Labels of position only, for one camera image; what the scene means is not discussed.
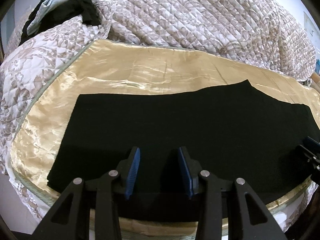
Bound black pants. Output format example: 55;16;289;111
47;81;319;222

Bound beige floral quilted comforter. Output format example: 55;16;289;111
1;0;316;220

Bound golden satin bed sheet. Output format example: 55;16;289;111
7;40;319;216

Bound black clothes pile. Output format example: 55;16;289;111
20;0;100;44

